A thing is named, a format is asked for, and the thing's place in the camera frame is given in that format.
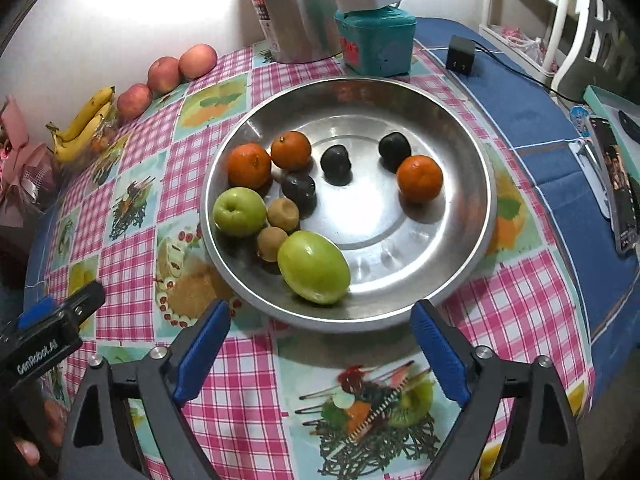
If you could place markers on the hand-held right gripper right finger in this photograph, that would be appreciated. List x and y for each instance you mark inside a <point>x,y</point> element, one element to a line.
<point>440,355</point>

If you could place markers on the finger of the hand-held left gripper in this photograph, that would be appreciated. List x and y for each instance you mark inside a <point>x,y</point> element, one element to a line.
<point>37,311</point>
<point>82,302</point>

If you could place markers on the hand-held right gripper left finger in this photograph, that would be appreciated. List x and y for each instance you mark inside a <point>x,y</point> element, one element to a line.
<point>202,355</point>

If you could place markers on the large stainless steel bowl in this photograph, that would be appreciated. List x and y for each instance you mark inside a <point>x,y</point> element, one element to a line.
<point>380,240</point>

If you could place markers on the brown kiwi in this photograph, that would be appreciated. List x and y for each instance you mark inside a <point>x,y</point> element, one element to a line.
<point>271,245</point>
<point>283,215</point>

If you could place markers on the large green mango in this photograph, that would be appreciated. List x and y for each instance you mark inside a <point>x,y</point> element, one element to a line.
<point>314,269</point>

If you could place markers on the small green apple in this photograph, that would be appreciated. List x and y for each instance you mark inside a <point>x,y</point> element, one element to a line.
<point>239,212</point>

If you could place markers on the orange mandarin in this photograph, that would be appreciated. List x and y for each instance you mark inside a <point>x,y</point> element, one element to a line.
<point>420,179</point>
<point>291,150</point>
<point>249,166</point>

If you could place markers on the dark plum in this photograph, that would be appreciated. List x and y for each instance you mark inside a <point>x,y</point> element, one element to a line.
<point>299,192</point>
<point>395,151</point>
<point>335,162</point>

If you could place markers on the person's left hand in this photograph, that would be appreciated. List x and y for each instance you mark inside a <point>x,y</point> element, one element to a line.
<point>27,452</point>

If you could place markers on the pink checkered tablecloth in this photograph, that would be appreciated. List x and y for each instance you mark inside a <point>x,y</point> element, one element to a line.
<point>280,385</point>

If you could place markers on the clear plastic bag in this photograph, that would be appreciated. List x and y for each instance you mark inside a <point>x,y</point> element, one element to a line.
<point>107,140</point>

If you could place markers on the yellow banana bunch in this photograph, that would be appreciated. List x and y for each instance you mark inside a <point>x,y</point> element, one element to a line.
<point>80,127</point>

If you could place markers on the red apple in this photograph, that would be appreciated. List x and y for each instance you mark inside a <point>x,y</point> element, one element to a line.
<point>134,102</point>
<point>198,61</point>
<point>163,75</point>

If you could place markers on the white phone stand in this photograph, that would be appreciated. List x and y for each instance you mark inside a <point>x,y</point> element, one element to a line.
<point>587,165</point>

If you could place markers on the black smartphone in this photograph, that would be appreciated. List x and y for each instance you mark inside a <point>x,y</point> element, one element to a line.
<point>617,185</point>

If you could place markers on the blue cloth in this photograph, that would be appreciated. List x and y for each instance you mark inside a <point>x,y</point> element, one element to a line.
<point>525,110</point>

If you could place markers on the round blue sticker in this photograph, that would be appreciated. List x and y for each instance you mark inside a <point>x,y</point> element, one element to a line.
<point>580,120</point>

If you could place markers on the black oval object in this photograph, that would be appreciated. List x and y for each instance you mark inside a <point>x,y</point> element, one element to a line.
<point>630,126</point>

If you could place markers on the black power adapter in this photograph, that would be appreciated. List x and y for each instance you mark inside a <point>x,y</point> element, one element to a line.
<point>461,56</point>

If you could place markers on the teal tray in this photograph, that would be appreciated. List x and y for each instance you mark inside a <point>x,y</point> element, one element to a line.
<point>602,100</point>

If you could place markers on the teal box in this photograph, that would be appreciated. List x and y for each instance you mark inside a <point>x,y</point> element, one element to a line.
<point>380,42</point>

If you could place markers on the pink plastic bag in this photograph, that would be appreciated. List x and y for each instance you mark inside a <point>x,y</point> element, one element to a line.
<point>520,42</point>

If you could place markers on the white chair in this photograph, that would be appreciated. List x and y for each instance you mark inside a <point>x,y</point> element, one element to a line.
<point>595,35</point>

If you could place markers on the stainless steel thermos jug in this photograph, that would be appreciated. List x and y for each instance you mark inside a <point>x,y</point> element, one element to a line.
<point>295,10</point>

